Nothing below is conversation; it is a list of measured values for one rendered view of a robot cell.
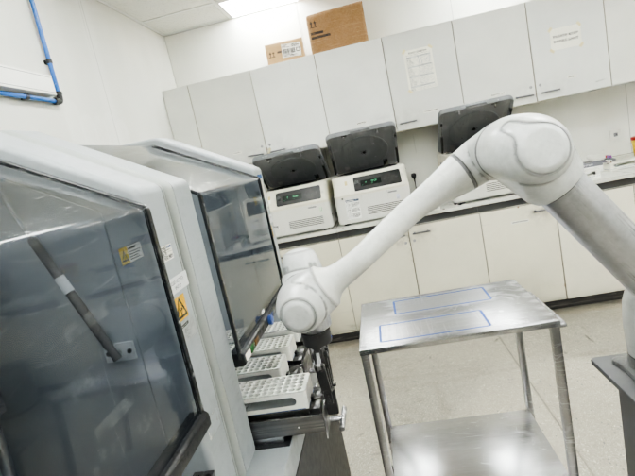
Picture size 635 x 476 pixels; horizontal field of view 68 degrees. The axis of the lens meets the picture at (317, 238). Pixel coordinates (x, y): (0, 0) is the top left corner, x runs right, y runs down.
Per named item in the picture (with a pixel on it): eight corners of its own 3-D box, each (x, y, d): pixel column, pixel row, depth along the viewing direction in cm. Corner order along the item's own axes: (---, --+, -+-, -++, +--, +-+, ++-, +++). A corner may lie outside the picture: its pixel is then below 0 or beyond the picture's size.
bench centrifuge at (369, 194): (339, 228, 346) (320, 134, 335) (343, 215, 407) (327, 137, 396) (415, 213, 339) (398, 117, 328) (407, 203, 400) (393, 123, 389)
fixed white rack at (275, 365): (188, 401, 139) (183, 382, 138) (200, 384, 149) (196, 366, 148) (284, 387, 135) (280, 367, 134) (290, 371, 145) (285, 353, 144)
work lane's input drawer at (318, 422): (83, 469, 128) (74, 439, 126) (111, 438, 141) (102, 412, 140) (345, 437, 117) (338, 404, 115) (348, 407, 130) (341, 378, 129)
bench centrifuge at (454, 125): (455, 206, 335) (439, 108, 324) (442, 196, 395) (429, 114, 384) (537, 190, 326) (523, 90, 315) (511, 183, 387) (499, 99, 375)
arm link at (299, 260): (291, 305, 124) (286, 322, 111) (278, 248, 122) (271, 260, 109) (331, 297, 124) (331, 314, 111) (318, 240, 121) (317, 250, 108)
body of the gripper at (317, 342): (302, 325, 125) (310, 357, 126) (298, 337, 116) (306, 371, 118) (331, 320, 123) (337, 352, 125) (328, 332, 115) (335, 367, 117)
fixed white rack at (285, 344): (206, 377, 154) (201, 359, 153) (215, 363, 164) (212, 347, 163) (293, 364, 150) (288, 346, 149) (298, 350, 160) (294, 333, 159)
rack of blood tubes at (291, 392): (200, 427, 123) (195, 405, 122) (213, 406, 133) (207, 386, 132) (310, 413, 119) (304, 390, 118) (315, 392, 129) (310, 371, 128)
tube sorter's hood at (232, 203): (60, 394, 123) (-16, 154, 113) (161, 314, 182) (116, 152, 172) (247, 365, 116) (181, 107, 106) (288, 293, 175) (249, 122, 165)
